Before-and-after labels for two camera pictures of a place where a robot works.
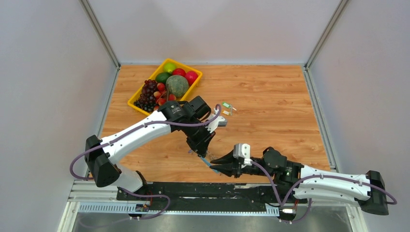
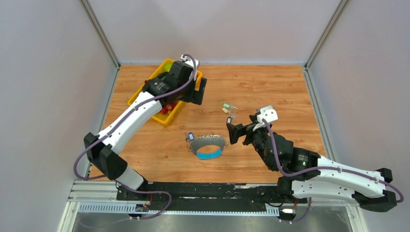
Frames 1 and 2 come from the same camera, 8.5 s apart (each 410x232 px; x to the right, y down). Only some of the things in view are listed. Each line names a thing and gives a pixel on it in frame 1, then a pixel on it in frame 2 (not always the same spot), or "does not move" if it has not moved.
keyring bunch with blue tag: (209, 163) -> (212, 139)
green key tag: (226, 105) does not move
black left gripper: (201, 146) -> (196, 96)
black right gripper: (230, 170) -> (238, 130)
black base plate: (208, 193) does not move
